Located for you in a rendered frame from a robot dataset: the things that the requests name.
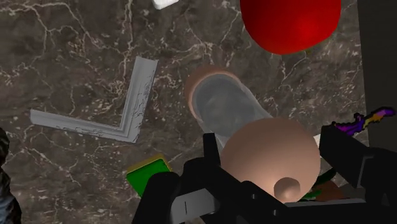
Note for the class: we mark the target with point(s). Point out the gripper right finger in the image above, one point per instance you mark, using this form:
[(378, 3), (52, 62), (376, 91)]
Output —
[(350, 155)]

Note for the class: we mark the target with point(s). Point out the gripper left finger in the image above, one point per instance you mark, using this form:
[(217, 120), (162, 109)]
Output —
[(173, 192)]

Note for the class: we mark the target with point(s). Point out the purple and yellow toy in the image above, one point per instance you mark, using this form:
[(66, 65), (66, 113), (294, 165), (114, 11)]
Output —
[(356, 125)]

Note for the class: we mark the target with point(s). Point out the green box with yellow edge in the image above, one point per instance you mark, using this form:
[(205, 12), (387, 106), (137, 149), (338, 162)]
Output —
[(145, 175)]

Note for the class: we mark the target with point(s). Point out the green and brown object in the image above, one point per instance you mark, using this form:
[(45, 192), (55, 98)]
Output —
[(328, 190)]

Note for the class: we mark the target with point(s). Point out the clear jar with tan lid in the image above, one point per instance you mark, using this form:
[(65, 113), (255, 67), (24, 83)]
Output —
[(266, 149)]

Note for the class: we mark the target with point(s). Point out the red round ball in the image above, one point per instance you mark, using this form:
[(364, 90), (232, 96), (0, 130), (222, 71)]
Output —
[(288, 21)]

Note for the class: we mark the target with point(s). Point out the dark grey lumpy object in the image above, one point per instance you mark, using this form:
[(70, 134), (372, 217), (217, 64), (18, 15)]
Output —
[(6, 198)]

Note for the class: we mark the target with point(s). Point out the small white block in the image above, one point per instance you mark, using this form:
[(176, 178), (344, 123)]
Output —
[(164, 3)]

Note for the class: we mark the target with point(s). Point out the grey L-shaped frame piece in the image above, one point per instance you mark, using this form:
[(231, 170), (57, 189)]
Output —
[(136, 102)]

